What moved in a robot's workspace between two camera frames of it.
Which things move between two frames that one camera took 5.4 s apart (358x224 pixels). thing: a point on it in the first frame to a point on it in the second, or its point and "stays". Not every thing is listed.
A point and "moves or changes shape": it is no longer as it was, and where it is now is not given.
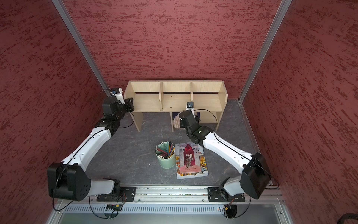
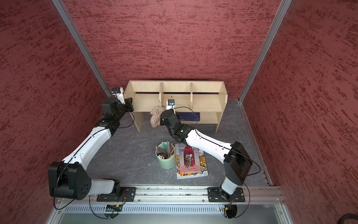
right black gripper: x=182 y=125 to x=162 y=121
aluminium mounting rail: x=175 y=195 stays
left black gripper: x=129 y=104 stays
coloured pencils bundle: x=165 y=150 stays
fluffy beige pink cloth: x=176 y=121 moves or changes shape
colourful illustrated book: x=190 y=160 stays
